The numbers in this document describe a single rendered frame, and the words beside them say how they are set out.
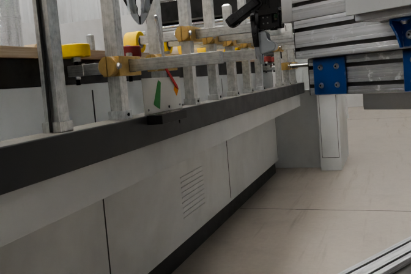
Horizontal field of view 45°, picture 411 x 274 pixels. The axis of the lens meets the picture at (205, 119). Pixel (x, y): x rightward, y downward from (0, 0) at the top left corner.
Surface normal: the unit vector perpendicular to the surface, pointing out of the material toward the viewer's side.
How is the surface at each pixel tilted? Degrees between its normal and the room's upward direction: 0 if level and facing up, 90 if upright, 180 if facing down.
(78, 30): 90
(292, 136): 90
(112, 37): 90
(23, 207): 90
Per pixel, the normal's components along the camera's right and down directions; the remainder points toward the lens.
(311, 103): -0.34, 0.11
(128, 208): 0.94, -0.05
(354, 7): -0.77, 0.11
